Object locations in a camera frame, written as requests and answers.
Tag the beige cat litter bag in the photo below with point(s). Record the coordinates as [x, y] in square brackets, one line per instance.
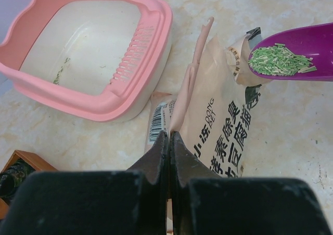
[212, 109]

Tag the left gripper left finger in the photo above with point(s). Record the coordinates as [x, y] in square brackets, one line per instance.
[153, 168]

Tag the pink litter box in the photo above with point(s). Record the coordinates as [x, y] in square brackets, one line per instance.
[96, 59]

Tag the green litter pellets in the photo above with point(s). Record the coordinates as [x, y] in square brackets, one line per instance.
[278, 60]

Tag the orange compartment tray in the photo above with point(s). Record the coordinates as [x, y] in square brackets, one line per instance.
[20, 165]

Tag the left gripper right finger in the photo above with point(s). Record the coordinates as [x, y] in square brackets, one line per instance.
[185, 171]

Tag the purple plastic scoop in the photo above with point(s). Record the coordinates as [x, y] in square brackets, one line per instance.
[313, 42]

